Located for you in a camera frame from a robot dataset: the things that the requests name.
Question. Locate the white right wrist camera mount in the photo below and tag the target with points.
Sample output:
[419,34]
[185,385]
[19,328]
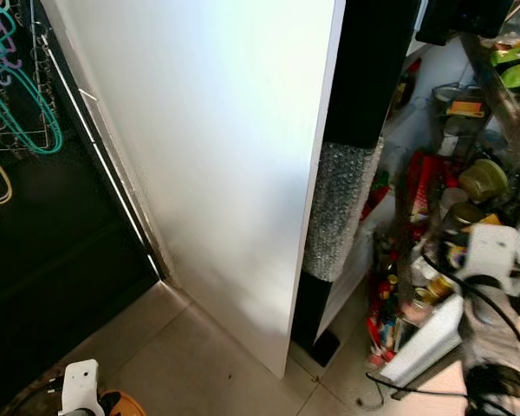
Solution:
[490,256]

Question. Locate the container with orange label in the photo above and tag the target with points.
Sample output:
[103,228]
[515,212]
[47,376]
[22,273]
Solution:
[464,107]

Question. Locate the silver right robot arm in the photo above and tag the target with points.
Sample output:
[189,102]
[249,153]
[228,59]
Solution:
[494,347]

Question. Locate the teal clothes hanger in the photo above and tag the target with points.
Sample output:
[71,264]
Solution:
[48,130]

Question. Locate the silver bubble wrap pad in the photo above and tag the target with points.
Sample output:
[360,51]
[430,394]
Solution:
[338,212]

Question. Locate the green lidded jar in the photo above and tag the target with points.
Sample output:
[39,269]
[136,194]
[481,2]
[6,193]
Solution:
[484,179]

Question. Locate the white fridge door shelf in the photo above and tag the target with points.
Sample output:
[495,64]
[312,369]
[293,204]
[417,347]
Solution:
[425,342]

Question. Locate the tan lidded plastic bowl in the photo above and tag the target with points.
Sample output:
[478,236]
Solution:
[132,406]

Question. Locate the gold tin can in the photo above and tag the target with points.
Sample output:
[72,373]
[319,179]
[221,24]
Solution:
[439,288]

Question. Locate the red food package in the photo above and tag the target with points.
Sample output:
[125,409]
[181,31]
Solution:
[429,182]

